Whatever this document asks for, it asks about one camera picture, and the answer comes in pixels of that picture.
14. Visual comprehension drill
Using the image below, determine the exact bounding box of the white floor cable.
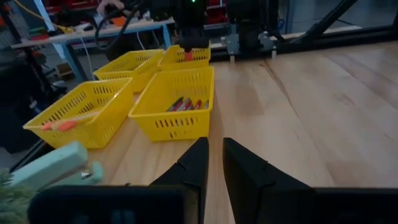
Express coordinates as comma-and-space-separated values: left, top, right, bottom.
80, 37, 96, 80

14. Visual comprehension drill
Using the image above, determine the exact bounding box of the dark blue equipment case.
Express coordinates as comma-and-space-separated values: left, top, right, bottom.
0, 58, 68, 154

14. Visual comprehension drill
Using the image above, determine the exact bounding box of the person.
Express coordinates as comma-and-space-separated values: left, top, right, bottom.
96, 0, 126, 16

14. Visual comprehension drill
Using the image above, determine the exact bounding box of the mint green stapler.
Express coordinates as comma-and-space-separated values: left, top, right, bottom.
8, 141, 104, 191

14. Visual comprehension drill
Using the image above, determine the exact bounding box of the red storage crate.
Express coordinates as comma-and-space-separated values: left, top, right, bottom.
205, 0, 229, 25

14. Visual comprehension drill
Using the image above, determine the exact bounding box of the red crayon Madter print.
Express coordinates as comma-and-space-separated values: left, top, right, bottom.
172, 100, 188, 113

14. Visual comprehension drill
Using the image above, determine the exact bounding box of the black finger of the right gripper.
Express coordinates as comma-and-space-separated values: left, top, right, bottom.
178, 37, 193, 53
192, 36, 210, 52

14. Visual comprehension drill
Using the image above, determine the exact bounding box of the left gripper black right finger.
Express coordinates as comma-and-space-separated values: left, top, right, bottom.
223, 138, 315, 224

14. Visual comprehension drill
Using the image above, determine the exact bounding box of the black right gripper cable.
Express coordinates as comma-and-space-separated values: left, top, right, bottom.
94, 4, 142, 54

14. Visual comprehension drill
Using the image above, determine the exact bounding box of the green plant in white pot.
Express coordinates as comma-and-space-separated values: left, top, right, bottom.
0, 169, 35, 224

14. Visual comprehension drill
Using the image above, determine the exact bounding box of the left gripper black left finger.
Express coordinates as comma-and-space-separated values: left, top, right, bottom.
149, 136, 210, 224

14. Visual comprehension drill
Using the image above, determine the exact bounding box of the yellow plastic slotted bin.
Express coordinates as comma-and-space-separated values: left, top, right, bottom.
22, 77, 135, 150
157, 44, 212, 72
127, 65, 216, 142
93, 49, 165, 94

